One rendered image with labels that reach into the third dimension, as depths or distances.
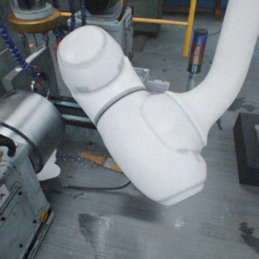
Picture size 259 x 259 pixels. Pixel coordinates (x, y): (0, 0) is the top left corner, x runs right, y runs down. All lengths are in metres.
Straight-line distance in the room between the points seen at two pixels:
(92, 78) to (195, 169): 0.18
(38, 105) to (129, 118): 0.54
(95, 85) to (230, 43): 0.21
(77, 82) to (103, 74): 0.04
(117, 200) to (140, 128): 0.66
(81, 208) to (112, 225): 0.13
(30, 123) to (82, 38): 0.48
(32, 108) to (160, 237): 0.58
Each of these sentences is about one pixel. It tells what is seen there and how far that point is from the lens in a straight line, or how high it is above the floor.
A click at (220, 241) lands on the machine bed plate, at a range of 0.95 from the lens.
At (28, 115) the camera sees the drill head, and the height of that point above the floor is 1.14.
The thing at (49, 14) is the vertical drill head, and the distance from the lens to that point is 0.98.
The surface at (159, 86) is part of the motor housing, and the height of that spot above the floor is 1.11.
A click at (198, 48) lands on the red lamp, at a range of 1.18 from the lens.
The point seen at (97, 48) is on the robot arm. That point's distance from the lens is 0.36.
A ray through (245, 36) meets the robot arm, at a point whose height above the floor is 1.48.
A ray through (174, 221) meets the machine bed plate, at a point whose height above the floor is 0.80.
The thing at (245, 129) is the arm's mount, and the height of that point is 0.91.
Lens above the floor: 1.62
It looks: 42 degrees down
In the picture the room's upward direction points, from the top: straight up
